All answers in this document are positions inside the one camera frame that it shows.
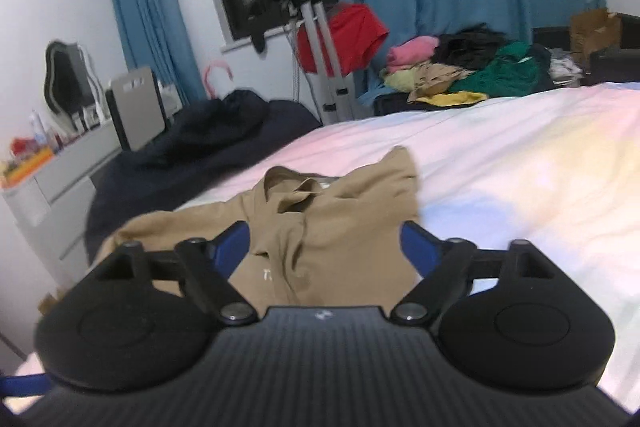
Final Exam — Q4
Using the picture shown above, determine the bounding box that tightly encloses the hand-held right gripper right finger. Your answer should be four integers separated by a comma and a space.
390, 221, 556, 327

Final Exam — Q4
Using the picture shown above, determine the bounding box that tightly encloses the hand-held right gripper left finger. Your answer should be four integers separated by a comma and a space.
95, 221, 260, 325

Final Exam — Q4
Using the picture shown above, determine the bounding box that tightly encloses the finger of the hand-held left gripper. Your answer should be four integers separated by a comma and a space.
0, 372, 53, 403

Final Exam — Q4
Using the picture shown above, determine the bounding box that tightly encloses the tan shirt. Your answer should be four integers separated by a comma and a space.
95, 146, 423, 308

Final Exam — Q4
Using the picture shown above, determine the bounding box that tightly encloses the white clothes heap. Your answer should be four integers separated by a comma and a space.
547, 48, 583, 82

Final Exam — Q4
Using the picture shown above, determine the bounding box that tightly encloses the dark navy blanket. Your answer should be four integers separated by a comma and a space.
85, 89, 323, 265

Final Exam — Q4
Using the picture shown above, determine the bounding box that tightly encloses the yellow garment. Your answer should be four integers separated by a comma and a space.
414, 91, 488, 108

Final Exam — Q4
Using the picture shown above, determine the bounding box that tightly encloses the yellow-green garment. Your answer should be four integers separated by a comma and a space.
382, 68, 418, 92

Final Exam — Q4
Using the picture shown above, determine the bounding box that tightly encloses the crumpled khaki garment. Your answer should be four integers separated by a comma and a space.
407, 62, 476, 102

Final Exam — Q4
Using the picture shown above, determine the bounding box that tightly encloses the grey chair back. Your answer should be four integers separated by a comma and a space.
105, 66, 168, 152

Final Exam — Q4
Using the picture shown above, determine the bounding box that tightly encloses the pink hanger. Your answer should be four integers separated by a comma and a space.
204, 61, 235, 100

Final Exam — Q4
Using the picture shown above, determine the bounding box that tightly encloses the white dresser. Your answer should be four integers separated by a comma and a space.
0, 119, 123, 303

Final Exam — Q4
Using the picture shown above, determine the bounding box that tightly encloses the green garment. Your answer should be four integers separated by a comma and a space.
452, 42, 553, 98

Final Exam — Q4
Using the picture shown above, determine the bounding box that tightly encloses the pink garment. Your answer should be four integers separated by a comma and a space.
386, 36, 441, 68

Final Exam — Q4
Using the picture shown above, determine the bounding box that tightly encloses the red garment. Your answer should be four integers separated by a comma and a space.
296, 3, 390, 74

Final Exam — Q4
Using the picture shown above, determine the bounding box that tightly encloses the orange box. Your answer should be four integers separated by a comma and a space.
0, 146, 56, 188

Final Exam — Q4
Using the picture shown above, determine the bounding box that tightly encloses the garment steamer stand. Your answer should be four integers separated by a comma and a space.
247, 0, 368, 125

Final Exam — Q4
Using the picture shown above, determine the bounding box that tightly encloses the clear water bottle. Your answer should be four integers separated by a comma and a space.
29, 111, 46, 148

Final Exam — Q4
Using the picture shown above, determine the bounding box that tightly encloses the wavy framed mirror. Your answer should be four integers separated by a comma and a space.
44, 39, 106, 130

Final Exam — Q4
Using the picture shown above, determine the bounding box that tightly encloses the narrow blue curtain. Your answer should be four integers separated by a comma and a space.
100, 0, 207, 105

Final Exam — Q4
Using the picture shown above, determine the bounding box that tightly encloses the black armchair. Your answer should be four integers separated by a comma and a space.
531, 12, 640, 86

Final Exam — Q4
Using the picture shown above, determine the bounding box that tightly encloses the brown paper bag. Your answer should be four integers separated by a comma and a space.
570, 8, 623, 68

